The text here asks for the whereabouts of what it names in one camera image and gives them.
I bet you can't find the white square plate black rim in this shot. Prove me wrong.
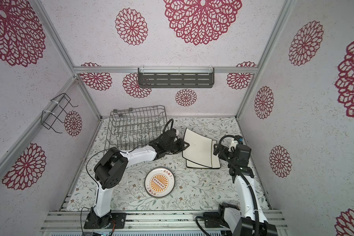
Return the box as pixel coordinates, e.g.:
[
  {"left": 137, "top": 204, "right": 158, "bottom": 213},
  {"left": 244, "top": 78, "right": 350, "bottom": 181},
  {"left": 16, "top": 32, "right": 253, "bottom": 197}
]
[{"left": 182, "top": 128, "right": 216, "bottom": 169}]

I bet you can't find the grey slotted wall shelf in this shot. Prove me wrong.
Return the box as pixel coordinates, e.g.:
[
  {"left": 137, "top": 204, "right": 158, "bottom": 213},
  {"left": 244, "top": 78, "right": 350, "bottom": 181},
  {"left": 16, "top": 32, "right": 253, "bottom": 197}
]
[{"left": 138, "top": 67, "right": 215, "bottom": 89}]

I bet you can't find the black wire wall holder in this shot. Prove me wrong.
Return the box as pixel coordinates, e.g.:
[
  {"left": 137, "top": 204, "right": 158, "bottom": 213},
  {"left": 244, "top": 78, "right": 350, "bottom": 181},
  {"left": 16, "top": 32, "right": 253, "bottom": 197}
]
[{"left": 40, "top": 93, "right": 78, "bottom": 134}]

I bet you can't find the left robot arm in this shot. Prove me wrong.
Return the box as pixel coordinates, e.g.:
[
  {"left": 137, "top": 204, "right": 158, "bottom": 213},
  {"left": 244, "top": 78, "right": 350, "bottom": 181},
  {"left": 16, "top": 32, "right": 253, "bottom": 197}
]
[{"left": 81, "top": 119, "right": 189, "bottom": 230}]

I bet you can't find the round plate orange pattern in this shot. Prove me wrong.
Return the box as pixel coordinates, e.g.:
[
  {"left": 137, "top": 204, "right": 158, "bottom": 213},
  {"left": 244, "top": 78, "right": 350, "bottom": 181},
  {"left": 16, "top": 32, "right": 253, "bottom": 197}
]
[{"left": 144, "top": 167, "right": 176, "bottom": 198}]

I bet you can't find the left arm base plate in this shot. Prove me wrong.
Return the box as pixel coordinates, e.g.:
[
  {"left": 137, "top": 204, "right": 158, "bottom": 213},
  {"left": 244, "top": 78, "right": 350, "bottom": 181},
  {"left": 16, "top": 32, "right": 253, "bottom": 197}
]
[{"left": 83, "top": 212, "right": 126, "bottom": 230}]

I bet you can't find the grey wire dish rack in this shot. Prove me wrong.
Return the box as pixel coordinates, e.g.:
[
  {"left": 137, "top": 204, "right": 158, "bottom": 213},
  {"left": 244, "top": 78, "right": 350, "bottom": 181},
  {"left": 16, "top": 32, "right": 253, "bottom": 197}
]
[{"left": 104, "top": 105, "right": 167, "bottom": 150}]

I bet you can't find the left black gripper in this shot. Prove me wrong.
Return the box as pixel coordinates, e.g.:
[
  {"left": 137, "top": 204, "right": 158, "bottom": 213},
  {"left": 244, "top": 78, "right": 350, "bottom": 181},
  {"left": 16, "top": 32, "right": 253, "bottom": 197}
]
[{"left": 166, "top": 138, "right": 190, "bottom": 154}]

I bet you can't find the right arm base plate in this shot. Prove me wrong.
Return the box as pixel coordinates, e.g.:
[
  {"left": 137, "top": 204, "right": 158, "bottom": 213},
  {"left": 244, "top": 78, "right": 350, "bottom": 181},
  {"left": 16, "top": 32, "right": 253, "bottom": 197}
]
[{"left": 203, "top": 211, "right": 223, "bottom": 228}]

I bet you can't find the aluminium mounting rail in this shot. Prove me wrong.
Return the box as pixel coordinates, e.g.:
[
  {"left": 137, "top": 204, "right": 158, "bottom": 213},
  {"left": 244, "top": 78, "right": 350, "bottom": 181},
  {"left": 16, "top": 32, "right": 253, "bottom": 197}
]
[{"left": 40, "top": 210, "right": 288, "bottom": 232}]

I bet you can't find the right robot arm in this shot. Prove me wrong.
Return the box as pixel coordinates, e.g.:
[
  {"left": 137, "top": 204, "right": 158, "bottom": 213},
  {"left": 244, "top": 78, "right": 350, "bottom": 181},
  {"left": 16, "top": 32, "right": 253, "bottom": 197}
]
[{"left": 195, "top": 135, "right": 278, "bottom": 236}]

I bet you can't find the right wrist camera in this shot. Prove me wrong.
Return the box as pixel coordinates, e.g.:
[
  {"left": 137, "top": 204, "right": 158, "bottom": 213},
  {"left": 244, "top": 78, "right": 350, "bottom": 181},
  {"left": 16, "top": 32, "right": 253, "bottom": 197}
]
[{"left": 229, "top": 135, "right": 243, "bottom": 152}]

